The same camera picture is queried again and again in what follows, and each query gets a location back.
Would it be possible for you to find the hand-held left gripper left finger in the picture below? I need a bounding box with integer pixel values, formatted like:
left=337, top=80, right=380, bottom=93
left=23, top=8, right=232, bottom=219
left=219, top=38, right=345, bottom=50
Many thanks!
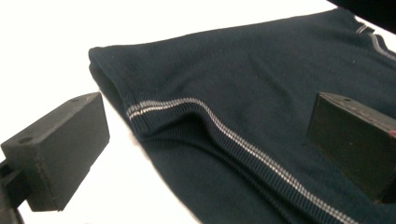
left=0, top=91, right=110, bottom=213

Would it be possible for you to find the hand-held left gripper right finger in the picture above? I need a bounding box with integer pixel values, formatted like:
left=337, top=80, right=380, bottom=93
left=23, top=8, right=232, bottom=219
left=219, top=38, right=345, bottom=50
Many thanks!
left=306, top=91, right=396, bottom=203

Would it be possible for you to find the dark blue knitted vest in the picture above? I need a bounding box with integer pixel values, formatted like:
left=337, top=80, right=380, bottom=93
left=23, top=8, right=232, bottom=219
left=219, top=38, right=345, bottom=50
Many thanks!
left=88, top=7, right=396, bottom=224

